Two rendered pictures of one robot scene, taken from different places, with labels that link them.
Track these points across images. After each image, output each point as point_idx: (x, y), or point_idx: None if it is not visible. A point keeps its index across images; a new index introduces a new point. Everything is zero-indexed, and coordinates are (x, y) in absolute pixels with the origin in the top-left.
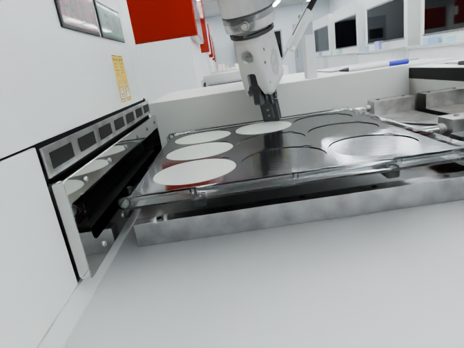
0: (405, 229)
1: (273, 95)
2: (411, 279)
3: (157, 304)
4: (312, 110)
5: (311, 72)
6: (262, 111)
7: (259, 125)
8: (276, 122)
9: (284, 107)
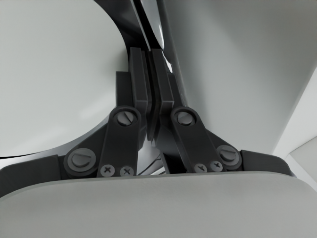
0: None
1: (162, 153)
2: None
3: None
4: (216, 109)
5: (297, 170)
6: (132, 80)
7: (68, 55)
8: (102, 95)
9: (227, 80)
